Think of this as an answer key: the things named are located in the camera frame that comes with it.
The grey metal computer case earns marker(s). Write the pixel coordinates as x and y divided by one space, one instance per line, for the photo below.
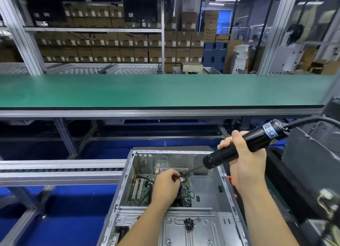
212 200

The person's left forearm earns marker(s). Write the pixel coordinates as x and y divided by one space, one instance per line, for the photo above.
141 227

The green motherboard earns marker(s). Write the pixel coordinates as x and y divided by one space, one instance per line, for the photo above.
141 190

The person's right hand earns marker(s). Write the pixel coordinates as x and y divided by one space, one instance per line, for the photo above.
247 163

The stack of cardboard boxes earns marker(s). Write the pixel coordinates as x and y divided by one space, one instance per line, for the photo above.
122 41

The grey flat metal rail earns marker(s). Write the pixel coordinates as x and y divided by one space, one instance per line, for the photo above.
58 171

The green conveyor belt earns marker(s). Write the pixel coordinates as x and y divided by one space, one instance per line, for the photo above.
106 92

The person's left hand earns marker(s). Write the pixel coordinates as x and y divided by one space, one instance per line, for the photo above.
165 187

